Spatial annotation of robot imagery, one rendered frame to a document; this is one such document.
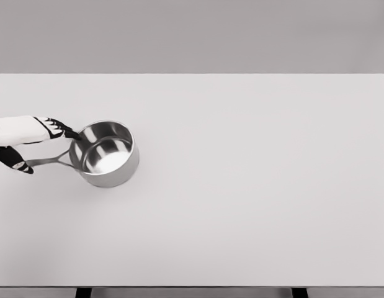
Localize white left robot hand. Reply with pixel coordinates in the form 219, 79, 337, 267
0, 115, 83, 175

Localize steel pot with long handle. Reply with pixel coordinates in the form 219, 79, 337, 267
25, 120, 140, 189

